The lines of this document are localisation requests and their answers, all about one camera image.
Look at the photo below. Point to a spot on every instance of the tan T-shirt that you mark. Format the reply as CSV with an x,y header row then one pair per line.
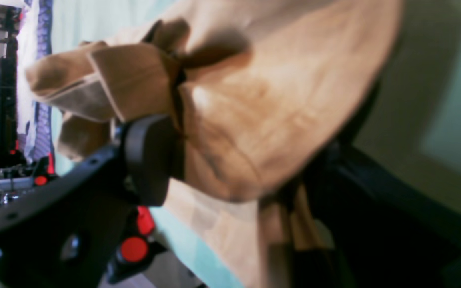
x,y
255,87

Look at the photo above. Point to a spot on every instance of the red black clamp at left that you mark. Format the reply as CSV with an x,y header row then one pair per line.
x,y
96,227

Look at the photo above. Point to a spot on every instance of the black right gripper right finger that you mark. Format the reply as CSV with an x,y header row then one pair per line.
x,y
390,235

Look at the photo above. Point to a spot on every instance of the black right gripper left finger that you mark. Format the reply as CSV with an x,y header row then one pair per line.
x,y
147,148

